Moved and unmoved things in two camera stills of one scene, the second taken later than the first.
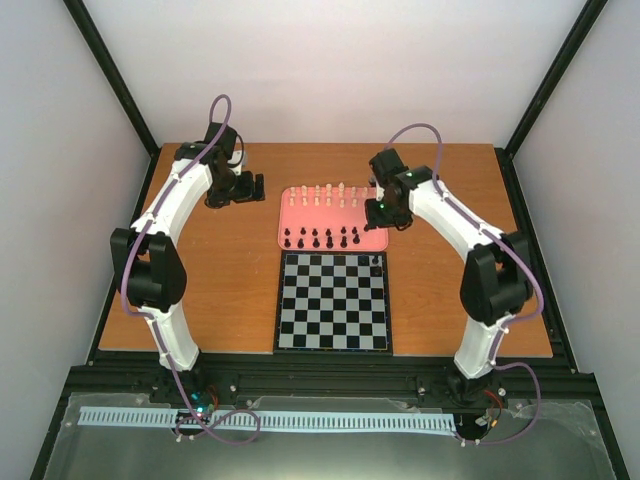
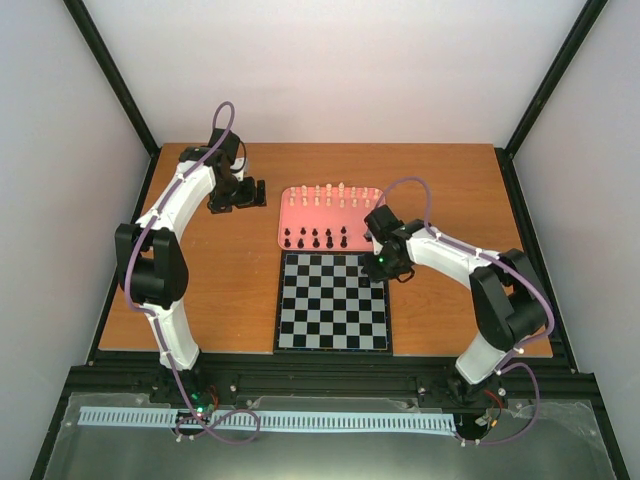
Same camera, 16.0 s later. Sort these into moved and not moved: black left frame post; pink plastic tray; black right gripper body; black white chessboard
Moved: black right gripper body
Not moved: pink plastic tray; black white chessboard; black left frame post
